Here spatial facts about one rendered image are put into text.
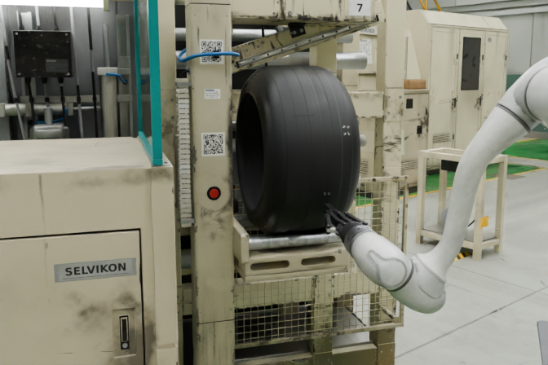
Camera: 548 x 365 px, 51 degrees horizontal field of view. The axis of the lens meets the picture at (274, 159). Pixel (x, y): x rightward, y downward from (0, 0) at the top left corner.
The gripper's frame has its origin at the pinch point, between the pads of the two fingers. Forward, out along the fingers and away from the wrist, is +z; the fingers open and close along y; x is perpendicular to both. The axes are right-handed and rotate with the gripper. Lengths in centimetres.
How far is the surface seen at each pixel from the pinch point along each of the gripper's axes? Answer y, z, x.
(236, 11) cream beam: 18, 55, -56
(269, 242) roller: 15.6, 11.4, 13.9
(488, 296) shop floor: -170, 129, 122
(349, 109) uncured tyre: -8.3, 10.1, -29.4
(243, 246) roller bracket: 25.1, 7.9, 12.8
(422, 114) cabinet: -297, 444, 71
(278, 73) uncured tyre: 11.2, 23.1, -38.7
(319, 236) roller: -1.5, 11.6, 13.6
